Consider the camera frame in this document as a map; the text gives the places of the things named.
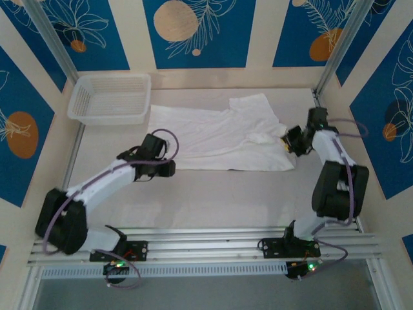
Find white t-shirt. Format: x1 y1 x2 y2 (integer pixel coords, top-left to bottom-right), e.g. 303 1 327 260
146 92 296 172

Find white plastic basket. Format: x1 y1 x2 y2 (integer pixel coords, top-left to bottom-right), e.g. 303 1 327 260
66 73 152 127

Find left controller board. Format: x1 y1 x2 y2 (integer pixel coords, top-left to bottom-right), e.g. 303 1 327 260
103 260 130 285

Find controller board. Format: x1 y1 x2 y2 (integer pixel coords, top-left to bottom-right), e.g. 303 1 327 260
103 260 130 285
285 260 323 281

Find right controller board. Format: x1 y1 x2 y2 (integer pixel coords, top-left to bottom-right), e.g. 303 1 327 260
285 260 323 281

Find left aluminium table side rail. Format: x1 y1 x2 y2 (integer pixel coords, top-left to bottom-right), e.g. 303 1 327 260
61 124 86 194

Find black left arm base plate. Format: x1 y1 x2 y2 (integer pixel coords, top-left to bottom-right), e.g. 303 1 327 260
89 240 149 263

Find aluminium mounting rail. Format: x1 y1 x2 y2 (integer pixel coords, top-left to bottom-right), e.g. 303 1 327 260
27 227 385 268

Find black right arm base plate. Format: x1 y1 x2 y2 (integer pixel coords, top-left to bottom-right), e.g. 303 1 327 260
259 237 323 260

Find right aluminium frame post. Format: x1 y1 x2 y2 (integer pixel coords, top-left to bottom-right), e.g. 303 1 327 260
314 0 371 98

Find aluminium frame post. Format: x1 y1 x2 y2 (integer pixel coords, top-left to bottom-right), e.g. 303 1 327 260
24 0 81 85
314 0 371 98

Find white slotted cable duct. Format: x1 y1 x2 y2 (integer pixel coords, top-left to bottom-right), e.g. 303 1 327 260
40 262 288 280

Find left aluminium frame post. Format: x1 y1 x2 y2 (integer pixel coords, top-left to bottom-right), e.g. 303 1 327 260
24 0 81 85

